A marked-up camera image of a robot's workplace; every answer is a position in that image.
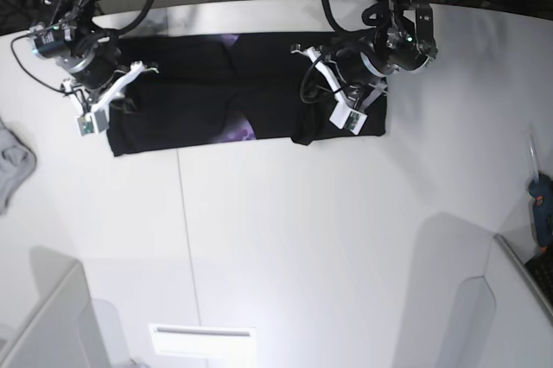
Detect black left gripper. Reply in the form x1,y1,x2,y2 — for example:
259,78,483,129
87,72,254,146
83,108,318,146
334,39,387,87

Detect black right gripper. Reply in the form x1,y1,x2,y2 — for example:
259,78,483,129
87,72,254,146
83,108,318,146
60,42,121,91

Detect black T-shirt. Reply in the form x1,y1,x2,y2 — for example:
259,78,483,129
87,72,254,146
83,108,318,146
105,31,389,158

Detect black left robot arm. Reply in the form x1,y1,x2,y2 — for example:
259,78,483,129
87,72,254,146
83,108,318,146
321,0,438,78

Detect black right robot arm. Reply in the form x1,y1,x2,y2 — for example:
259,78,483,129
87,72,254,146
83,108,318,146
13,0,155,92

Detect grey cloth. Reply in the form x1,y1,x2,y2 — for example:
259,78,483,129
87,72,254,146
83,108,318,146
1,122,37,215

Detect blue glue gun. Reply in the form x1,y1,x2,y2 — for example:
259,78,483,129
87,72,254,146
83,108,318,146
528,172,552,248

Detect black keyboard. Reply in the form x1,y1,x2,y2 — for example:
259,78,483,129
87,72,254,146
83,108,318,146
525,250,553,303

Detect white label plate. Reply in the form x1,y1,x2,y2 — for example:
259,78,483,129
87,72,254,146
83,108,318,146
149,324,257,358

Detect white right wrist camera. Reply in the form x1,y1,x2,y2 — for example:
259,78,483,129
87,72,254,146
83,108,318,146
61,60,159,136

